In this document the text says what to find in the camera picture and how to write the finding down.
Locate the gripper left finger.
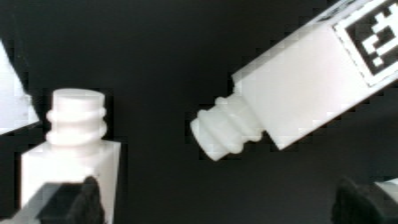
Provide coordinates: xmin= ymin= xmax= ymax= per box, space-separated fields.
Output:
xmin=16 ymin=177 xmax=105 ymax=224

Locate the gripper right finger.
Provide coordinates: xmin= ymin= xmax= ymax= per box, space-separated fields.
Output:
xmin=330 ymin=178 xmax=398 ymax=224

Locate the white leg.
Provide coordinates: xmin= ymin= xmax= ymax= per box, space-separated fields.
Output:
xmin=190 ymin=0 xmax=398 ymax=160
xmin=19 ymin=88 xmax=121 ymax=224

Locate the white left rail block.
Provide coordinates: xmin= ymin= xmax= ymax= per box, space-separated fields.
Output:
xmin=0 ymin=41 xmax=39 ymax=135

